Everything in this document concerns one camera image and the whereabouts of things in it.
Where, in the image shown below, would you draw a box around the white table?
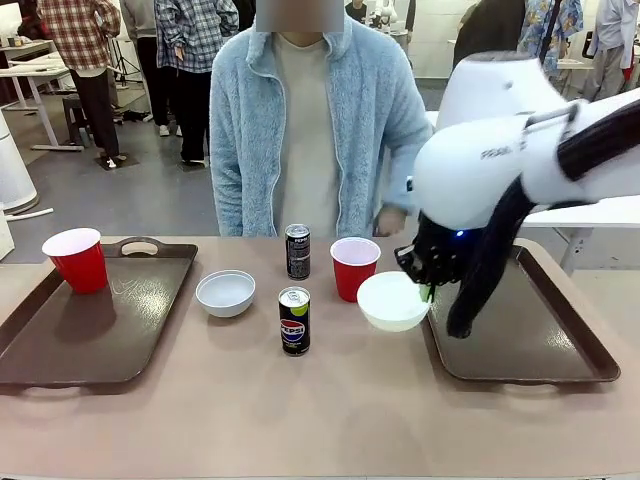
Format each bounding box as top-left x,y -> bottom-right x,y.
522,202 -> 640,276

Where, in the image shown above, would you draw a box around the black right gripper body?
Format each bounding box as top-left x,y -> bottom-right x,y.
393,210 -> 485,288

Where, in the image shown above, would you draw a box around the black cable sleeve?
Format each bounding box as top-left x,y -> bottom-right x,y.
446,101 -> 640,340

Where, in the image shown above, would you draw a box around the person in blue plaid shirt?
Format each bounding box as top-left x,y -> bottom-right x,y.
153,0 -> 240,167

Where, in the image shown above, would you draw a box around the red plastic cup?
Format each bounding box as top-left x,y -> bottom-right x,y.
41,227 -> 110,295
329,236 -> 382,304

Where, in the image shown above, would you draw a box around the brown plastic tray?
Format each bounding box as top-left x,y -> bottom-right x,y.
0,236 -> 199,389
422,243 -> 622,385

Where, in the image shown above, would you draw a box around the grey white bowl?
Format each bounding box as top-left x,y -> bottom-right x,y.
195,269 -> 257,319

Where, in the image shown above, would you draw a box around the white desk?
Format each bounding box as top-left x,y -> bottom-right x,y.
0,39 -> 86,152

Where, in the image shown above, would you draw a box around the person in blue fleece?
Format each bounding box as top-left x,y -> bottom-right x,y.
208,0 -> 434,239

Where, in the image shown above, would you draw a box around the white cylindrical appliance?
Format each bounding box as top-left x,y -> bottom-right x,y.
0,107 -> 40,216

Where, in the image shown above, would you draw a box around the person in red plaid shirt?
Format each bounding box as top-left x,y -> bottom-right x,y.
36,0 -> 129,170

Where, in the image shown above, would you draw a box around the person's left hand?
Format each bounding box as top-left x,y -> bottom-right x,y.
374,202 -> 412,237

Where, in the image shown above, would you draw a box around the person in light blue shirt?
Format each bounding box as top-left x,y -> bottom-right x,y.
582,0 -> 640,103

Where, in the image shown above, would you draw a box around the black stool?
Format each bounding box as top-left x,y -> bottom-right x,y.
61,94 -> 92,144

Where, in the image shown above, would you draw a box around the black Pepsi can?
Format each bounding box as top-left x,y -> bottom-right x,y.
284,223 -> 312,281
278,286 -> 312,357

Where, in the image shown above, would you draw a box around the person in floral shirt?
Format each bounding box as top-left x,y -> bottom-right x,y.
517,0 -> 585,76

